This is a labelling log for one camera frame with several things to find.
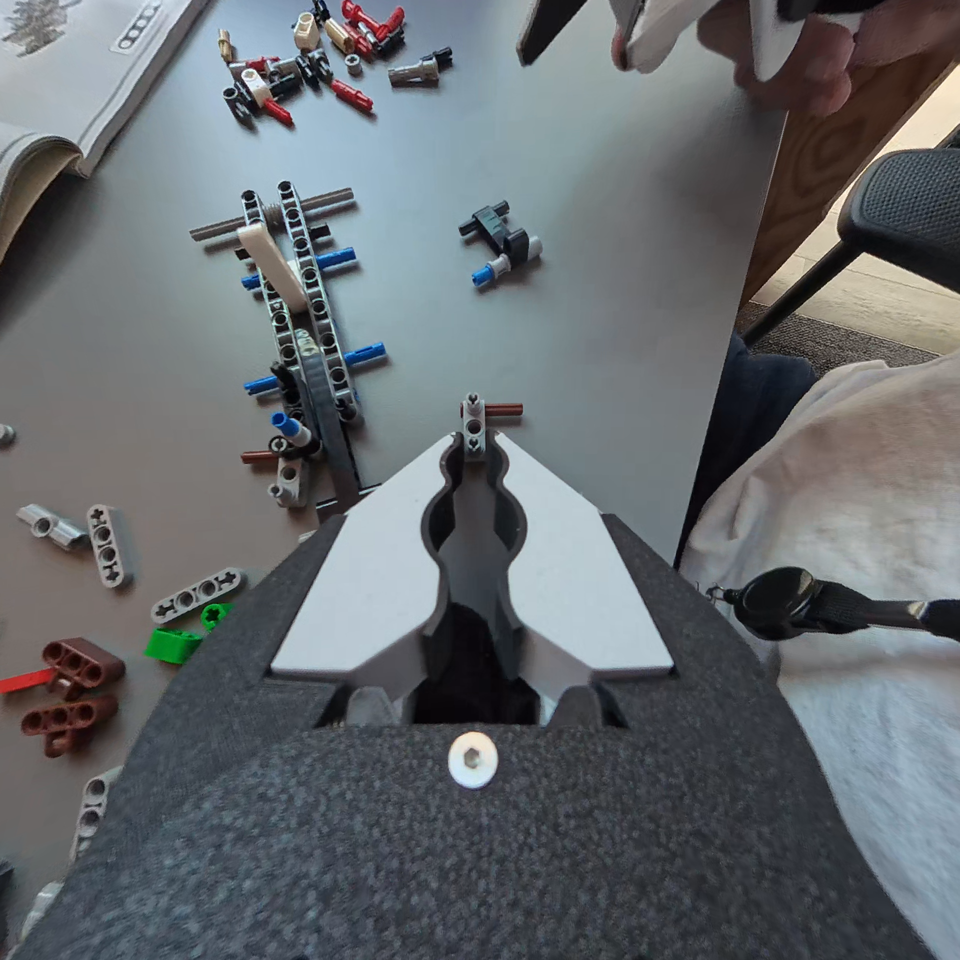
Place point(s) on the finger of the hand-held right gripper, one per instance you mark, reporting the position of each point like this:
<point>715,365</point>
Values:
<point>547,30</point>

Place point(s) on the grey lego connector brown axle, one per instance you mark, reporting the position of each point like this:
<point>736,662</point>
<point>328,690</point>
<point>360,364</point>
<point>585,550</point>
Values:
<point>474,429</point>

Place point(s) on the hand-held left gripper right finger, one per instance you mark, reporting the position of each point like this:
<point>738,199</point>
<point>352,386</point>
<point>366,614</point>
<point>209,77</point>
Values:
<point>592,592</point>

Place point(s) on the long grey lego chassis assembly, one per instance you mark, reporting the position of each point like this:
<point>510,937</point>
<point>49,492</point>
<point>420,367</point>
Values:
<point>321,300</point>

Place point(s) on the person's right hand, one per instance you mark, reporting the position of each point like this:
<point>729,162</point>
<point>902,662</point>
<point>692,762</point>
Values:
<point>810,75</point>

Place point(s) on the black badge reel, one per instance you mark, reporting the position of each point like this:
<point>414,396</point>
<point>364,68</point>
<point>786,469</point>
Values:
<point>780,600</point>

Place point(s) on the wooden table side panel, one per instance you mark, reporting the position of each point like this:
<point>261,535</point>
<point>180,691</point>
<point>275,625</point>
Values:
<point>817,165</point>

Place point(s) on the person's dark pants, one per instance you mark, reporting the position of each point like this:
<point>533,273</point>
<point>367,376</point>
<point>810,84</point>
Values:
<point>750,420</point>

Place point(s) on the spread of mixed lego pieces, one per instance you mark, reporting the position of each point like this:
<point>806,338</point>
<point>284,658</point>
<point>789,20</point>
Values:
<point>82,664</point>

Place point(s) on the lego instruction booklet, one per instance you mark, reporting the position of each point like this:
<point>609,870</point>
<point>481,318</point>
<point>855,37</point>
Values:
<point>67,67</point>

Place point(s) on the black office chair armrest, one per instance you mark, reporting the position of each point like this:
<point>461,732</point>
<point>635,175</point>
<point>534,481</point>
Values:
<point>900,202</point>

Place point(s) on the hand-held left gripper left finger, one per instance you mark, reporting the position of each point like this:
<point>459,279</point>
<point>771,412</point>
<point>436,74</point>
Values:
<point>352,592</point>

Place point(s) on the pile of red tan lego pins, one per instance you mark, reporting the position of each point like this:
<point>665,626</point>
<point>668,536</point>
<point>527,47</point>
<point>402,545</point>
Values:
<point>351,94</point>

